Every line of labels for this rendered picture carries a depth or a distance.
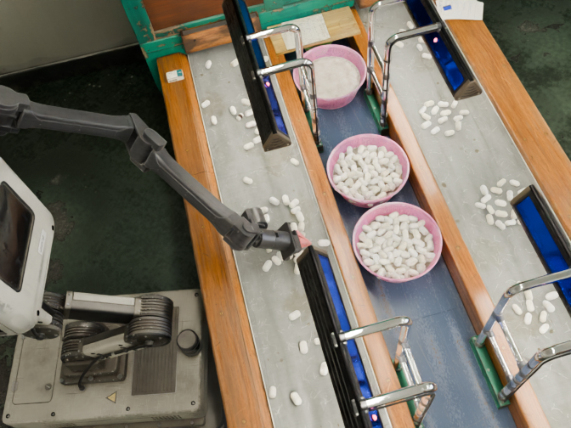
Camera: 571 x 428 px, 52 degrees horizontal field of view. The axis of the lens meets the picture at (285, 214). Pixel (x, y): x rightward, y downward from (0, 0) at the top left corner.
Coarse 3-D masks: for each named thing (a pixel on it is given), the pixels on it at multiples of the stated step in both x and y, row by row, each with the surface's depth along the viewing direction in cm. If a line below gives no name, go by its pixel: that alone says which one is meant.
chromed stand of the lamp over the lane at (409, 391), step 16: (384, 320) 130; (400, 320) 129; (352, 336) 129; (400, 336) 140; (400, 352) 149; (400, 368) 162; (416, 368) 139; (400, 384) 162; (416, 384) 122; (432, 384) 123; (352, 400) 123; (368, 400) 121; (384, 400) 121; (416, 400) 147; (432, 400) 128; (416, 416) 148
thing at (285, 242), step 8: (288, 224) 176; (280, 232) 173; (288, 232) 175; (280, 240) 171; (288, 240) 173; (272, 248) 171; (280, 248) 173; (288, 248) 174; (296, 248) 172; (288, 256) 173
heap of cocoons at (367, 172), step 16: (352, 160) 196; (368, 160) 196; (384, 160) 195; (336, 176) 196; (352, 176) 194; (368, 176) 193; (384, 176) 193; (400, 176) 194; (352, 192) 191; (368, 192) 190; (384, 192) 189
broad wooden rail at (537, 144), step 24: (432, 0) 230; (456, 24) 220; (480, 24) 218; (480, 48) 212; (480, 72) 207; (504, 72) 206; (504, 96) 201; (528, 96) 200; (504, 120) 197; (528, 120) 195; (528, 144) 190; (552, 144) 189; (552, 168) 185; (552, 192) 181
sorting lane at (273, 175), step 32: (192, 64) 227; (224, 64) 225; (224, 96) 217; (224, 128) 209; (288, 128) 206; (224, 160) 202; (256, 160) 201; (288, 160) 200; (224, 192) 196; (256, 192) 195; (288, 192) 193; (320, 224) 186; (256, 256) 183; (256, 288) 178; (288, 288) 177; (256, 320) 173; (288, 320) 172; (352, 320) 170; (288, 352) 167; (320, 352) 166; (288, 384) 163; (320, 384) 162; (288, 416) 158; (320, 416) 157; (384, 416) 156
